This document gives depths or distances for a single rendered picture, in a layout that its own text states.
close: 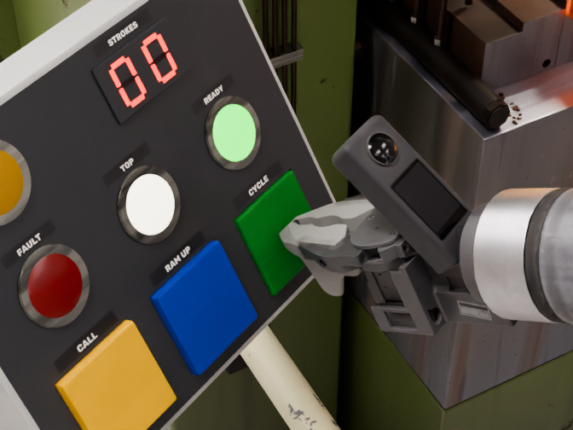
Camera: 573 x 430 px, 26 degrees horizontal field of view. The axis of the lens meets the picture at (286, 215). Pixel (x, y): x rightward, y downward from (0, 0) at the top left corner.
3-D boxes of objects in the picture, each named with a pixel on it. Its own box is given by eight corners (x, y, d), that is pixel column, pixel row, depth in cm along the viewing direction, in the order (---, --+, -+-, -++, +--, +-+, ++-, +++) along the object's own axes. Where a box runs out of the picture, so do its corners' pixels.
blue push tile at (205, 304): (260, 316, 98) (220, 239, 96) (200, 377, 94) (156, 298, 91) (244, 315, 100) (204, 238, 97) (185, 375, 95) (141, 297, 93)
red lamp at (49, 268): (97, 309, 87) (90, 266, 84) (34, 334, 85) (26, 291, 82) (81, 280, 89) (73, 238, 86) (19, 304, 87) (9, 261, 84)
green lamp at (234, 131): (269, 155, 98) (269, 113, 95) (217, 174, 97) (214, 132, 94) (251, 133, 100) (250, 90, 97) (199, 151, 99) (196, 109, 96)
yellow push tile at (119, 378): (179, 398, 92) (133, 319, 90) (111, 467, 88) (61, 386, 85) (164, 396, 94) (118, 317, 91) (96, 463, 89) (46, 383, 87)
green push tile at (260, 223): (328, 244, 104) (293, 168, 102) (275, 297, 100) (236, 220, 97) (313, 243, 106) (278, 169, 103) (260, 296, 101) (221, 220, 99)
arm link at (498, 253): (506, 239, 78) (576, 156, 84) (445, 238, 82) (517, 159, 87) (552, 351, 82) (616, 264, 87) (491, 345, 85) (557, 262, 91)
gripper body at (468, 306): (372, 333, 94) (502, 345, 86) (327, 240, 91) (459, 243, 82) (425, 273, 99) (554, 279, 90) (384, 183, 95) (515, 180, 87)
